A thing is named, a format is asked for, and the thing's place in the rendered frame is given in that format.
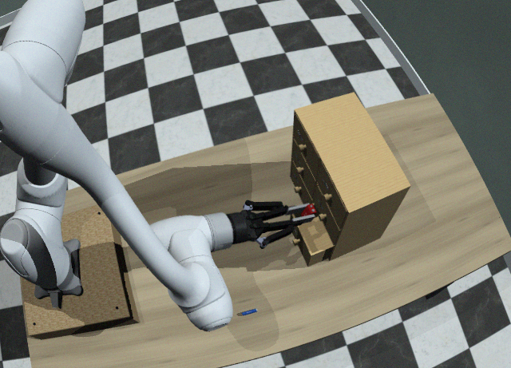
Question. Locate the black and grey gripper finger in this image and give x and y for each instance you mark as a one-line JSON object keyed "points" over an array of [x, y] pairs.
{"points": [[281, 225], [275, 208]]}

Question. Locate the small wooden chest of drawers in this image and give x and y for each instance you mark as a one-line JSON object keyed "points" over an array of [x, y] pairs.
{"points": [[364, 171]]}

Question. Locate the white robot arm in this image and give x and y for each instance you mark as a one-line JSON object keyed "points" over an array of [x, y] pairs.
{"points": [[41, 47]]}

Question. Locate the red nine-volt battery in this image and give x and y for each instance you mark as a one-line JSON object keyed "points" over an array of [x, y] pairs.
{"points": [[309, 210]]}

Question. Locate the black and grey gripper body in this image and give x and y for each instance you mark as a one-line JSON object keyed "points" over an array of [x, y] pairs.
{"points": [[241, 232]]}

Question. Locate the brown wooden drawer front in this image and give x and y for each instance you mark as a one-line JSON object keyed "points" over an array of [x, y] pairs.
{"points": [[326, 216], [300, 186], [303, 169], [313, 241], [336, 205], [306, 147]]}

